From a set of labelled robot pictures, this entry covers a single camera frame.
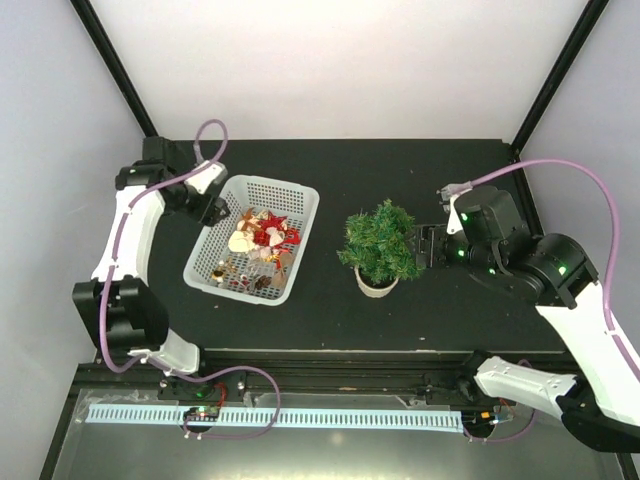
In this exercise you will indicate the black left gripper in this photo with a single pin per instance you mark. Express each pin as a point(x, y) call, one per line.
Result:
point(207, 212)

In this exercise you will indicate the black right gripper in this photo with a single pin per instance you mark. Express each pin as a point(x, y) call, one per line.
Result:
point(427, 240)

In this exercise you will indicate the small green christmas tree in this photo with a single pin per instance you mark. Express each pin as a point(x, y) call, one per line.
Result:
point(378, 244)

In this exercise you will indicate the white perforated plastic basket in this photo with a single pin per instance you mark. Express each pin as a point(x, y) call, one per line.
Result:
point(297, 202)

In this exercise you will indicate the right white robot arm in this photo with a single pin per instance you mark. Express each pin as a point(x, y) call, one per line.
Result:
point(486, 236)

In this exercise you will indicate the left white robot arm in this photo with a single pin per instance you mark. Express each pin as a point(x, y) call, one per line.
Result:
point(124, 318)

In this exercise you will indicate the white tree pot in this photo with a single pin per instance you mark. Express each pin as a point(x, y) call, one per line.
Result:
point(375, 292)

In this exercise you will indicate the brown ribbon bow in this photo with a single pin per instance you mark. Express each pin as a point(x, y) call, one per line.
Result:
point(250, 222)

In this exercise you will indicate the cream heart ornament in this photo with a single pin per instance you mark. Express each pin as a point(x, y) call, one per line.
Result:
point(241, 242)

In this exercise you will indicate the gold bell ornament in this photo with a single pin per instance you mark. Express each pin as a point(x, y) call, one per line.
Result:
point(219, 275)

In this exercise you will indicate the brown pine cone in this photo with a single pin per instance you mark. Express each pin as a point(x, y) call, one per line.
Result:
point(262, 282)

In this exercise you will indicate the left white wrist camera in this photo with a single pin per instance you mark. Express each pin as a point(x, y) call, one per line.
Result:
point(207, 175)

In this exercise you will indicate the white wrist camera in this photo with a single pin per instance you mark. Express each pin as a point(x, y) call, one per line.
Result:
point(449, 194)
point(207, 175)

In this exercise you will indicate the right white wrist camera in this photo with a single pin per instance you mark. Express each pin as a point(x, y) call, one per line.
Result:
point(449, 194)

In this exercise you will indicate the white slotted cable duct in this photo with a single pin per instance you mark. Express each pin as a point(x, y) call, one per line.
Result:
point(242, 417)

